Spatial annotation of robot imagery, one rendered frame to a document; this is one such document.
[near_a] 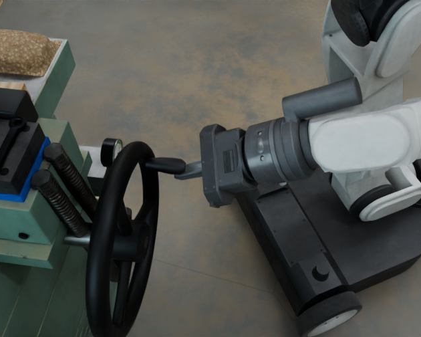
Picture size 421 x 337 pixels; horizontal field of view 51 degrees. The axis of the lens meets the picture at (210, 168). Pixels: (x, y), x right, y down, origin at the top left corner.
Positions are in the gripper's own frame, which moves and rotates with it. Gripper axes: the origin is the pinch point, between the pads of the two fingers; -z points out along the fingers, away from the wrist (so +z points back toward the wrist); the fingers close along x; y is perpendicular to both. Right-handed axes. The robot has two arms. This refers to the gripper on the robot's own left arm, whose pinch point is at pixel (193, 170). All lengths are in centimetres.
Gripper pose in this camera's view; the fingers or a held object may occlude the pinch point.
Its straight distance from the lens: 67.7
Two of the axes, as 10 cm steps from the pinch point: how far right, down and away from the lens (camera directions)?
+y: -5.1, -1.9, -8.4
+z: 8.6, -1.9, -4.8
